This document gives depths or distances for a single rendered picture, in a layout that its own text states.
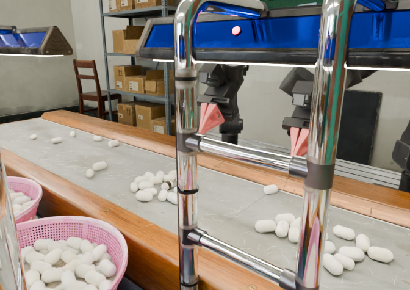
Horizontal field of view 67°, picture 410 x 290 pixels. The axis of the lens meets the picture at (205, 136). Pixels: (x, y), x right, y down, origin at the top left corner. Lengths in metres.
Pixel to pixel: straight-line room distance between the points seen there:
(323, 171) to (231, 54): 0.24
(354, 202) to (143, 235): 0.43
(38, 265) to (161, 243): 0.19
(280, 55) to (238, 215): 0.35
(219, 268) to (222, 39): 0.33
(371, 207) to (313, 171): 0.45
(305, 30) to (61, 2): 5.24
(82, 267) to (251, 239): 0.28
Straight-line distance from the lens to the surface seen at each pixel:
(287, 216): 0.61
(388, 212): 0.71
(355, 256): 0.56
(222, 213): 0.64
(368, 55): 0.38
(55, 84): 5.44
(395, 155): 0.94
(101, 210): 0.63
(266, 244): 0.56
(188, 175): 0.35
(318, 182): 0.27
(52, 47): 0.90
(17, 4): 5.30
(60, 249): 0.59
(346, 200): 0.72
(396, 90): 2.55
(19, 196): 0.82
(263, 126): 2.98
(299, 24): 0.42
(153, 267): 0.53
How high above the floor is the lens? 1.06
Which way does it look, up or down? 16 degrees down
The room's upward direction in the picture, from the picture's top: straight up
